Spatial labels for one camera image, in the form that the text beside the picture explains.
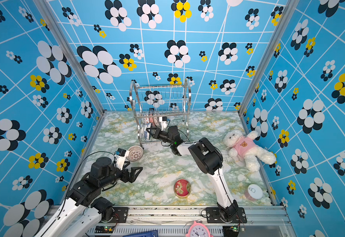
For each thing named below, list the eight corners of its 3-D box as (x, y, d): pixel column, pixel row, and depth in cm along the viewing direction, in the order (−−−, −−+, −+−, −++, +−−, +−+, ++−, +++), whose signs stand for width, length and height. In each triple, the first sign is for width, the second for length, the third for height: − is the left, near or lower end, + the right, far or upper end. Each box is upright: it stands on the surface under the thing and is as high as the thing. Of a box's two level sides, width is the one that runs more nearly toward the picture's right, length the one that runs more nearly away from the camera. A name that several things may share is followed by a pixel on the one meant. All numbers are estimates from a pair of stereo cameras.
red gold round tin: (173, 198, 81) (173, 196, 78) (173, 180, 87) (173, 178, 84) (191, 198, 81) (192, 196, 77) (190, 180, 87) (190, 177, 84)
